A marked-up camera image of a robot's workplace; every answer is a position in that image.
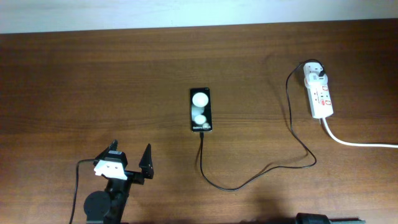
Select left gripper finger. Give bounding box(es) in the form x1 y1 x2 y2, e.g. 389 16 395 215
139 144 154 179
95 139 118 161

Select black USB charging cable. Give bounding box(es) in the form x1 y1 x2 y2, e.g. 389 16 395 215
199 58 326 192

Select black Galaxy flip phone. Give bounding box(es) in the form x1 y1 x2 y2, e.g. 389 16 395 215
190 87 213 133

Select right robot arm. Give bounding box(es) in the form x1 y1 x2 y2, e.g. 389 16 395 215
295 213 330 224

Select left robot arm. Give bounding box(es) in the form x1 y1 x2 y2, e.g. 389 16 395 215
83 140 154 224

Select white USB charger plug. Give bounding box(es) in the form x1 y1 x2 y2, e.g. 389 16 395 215
303 62 328 88

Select white power strip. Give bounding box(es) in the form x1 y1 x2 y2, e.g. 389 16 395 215
303 62 335 119

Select white power strip cord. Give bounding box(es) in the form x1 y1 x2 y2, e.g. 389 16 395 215
320 116 398 149

